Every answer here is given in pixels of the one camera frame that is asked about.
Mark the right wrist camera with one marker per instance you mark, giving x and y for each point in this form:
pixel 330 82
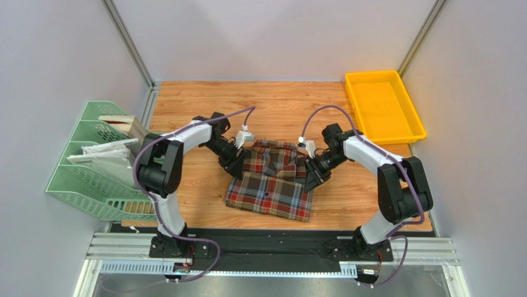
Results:
pixel 307 145

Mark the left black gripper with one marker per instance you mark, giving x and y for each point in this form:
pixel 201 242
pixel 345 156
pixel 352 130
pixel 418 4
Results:
pixel 233 164

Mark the plaid long sleeve shirt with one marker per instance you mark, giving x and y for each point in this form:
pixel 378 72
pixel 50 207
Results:
pixel 273 179

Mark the yellow plastic tray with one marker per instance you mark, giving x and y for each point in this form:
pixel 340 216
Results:
pixel 382 107

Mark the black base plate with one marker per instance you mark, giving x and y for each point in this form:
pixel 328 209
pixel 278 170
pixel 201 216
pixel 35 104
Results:
pixel 245 250

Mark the green file organizer rack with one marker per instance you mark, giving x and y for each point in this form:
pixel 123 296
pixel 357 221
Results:
pixel 89 191

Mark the white papers in plastic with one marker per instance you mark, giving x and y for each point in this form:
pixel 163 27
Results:
pixel 114 159

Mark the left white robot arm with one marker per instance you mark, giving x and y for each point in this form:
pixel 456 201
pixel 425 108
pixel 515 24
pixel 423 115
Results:
pixel 158 172

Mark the aluminium frame rail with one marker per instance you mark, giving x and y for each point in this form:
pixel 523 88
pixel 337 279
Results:
pixel 118 264

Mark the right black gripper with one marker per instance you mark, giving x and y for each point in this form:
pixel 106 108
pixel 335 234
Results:
pixel 315 168

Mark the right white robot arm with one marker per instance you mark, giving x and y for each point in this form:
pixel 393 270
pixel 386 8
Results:
pixel 403 193

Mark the wooden block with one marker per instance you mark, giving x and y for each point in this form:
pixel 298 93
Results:
pixel 128 125

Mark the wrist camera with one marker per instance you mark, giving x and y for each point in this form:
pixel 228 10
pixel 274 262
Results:
pixel 307 145
pixel 243 136

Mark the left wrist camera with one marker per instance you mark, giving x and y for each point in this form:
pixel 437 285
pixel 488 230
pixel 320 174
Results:
pixel 243 136

